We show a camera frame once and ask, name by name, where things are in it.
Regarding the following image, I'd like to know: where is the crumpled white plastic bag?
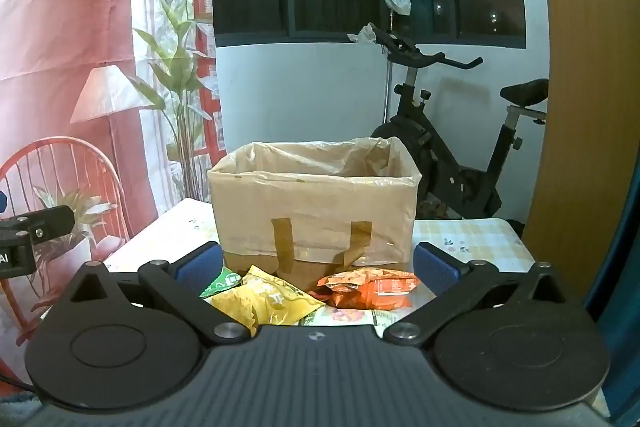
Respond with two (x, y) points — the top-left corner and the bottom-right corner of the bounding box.
(348, 22), (377, 44)

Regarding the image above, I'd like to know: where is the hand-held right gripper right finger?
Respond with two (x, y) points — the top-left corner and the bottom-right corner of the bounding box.
(383, 241), (577, 346)

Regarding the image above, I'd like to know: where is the cardboard box with plastic liner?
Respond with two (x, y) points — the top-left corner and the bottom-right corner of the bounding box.
(207, 136), (423, 284)

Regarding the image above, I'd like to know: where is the checked tablecloth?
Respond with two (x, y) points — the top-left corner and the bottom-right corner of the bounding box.
(102, 198), (536, 329)

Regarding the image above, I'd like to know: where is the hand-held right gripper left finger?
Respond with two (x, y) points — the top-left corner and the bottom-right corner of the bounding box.
(67, 241), (252, 345)

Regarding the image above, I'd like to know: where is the wooden door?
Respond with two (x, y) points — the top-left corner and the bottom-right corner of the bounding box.
(520, 0), (634, 309)

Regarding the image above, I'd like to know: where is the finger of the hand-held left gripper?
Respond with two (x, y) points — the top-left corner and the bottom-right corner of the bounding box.
(26, 205), (76, 245)

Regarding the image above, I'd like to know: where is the orange snack packet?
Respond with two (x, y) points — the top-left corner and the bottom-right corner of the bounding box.
(308, 266), (419, 311)

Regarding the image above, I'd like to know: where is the green snack packet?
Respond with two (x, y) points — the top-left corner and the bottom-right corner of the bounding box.
(199, 269), (244, 299)

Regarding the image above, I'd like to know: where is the black exercise bike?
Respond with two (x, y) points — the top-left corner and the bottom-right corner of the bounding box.
(370, 24), (550, 221)

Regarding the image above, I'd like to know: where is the thin white pole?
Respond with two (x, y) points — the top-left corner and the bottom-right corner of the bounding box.
(384, 14), (394, 124)

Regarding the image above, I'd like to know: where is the yellow snack packet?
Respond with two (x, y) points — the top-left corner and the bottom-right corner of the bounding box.
(210, 265), (327, 328)

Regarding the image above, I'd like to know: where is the printed backdrop cloth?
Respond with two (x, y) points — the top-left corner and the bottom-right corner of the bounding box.
(0, 0), (227, 360)

